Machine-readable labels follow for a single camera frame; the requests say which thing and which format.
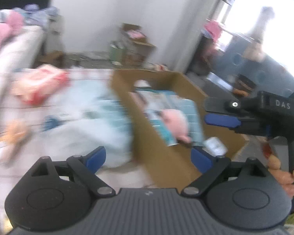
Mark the stacked cardboard boxes in corner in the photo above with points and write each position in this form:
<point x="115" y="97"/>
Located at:
<point x="136" y="45"/>

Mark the light blue checkered towel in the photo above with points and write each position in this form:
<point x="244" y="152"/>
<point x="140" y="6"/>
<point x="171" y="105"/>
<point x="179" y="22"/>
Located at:
<point x="189" y="108"/>

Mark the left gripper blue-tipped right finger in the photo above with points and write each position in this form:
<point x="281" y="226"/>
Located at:
<point x="212" y="169"/>

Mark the small cardboard box on floor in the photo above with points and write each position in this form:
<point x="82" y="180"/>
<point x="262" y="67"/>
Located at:
<point x="55" y="58"/>

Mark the small white sock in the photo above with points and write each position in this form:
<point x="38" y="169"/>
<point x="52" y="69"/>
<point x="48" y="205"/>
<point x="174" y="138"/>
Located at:
<point x="214" y="146"/>

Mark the brown cardboard box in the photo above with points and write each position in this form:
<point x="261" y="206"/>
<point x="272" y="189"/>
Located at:
<point x="145" y="94"/>

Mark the pile of blue grey clothes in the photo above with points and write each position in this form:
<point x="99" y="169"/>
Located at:
<point x="34" y="15"/>

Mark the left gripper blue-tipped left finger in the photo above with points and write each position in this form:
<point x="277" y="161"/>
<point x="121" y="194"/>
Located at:
<point x="85" y="167"/>

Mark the pink plush toy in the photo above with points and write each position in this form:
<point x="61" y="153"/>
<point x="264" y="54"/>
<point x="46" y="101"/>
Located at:
<point x="177" y="124"/>

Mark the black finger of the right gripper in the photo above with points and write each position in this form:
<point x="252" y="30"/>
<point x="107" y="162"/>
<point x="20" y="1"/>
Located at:
<point x="222" y="121"/>
<point x="222" y="106"/>

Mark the green box in corner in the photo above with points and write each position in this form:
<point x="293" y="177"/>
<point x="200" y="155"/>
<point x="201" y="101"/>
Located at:
<point x="117" y="52"/>

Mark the white patterned mattress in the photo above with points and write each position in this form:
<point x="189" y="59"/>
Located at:
<point x="20" y="52"/>

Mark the pink red wet wipes pack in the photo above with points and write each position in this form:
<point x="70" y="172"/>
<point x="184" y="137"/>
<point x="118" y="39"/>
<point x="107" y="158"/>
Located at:
<point x="34" y="87"/>

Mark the pink quilted blanket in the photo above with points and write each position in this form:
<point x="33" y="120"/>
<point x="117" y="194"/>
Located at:
<point x="11" y="24"/>

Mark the person's right hand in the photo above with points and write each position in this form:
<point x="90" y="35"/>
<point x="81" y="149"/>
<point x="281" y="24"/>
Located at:
<point x="284" y="178"/>

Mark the light blue fluffy blanket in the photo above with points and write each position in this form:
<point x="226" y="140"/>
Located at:
<point x="85" y="115"/>

